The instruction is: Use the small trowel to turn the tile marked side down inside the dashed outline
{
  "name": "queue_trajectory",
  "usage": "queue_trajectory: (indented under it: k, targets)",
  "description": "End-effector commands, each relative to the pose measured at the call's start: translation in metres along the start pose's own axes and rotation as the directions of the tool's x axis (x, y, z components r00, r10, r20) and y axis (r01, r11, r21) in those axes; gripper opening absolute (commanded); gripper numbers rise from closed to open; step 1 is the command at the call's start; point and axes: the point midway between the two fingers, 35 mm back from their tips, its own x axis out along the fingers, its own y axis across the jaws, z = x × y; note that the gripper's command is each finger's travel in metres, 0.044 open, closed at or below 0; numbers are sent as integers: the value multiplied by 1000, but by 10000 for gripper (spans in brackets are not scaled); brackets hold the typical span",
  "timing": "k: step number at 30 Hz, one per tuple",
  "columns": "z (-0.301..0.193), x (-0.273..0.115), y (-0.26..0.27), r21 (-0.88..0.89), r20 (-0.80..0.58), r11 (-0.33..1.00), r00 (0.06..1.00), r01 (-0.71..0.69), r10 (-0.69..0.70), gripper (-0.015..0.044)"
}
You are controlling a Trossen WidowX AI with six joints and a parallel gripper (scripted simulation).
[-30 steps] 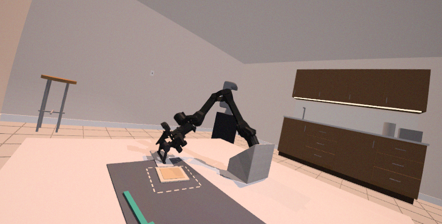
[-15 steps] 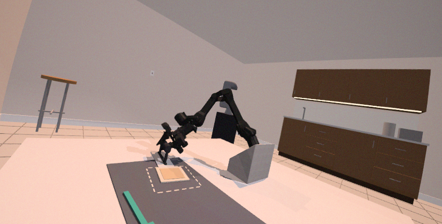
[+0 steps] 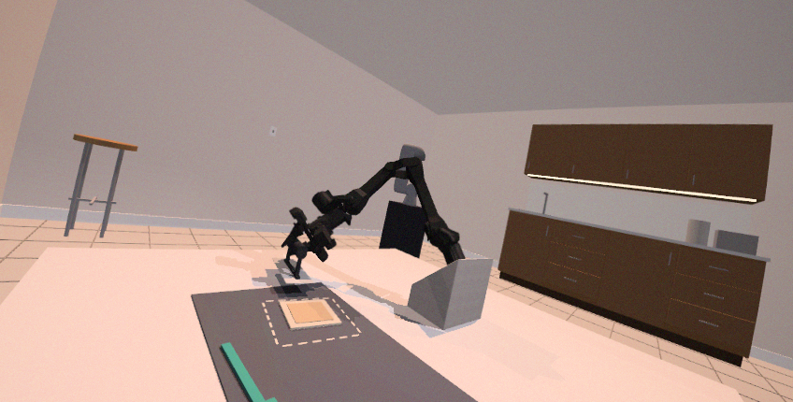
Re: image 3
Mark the peach square tile with dark centre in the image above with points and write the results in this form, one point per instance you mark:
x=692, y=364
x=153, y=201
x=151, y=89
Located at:
x=308, y=313

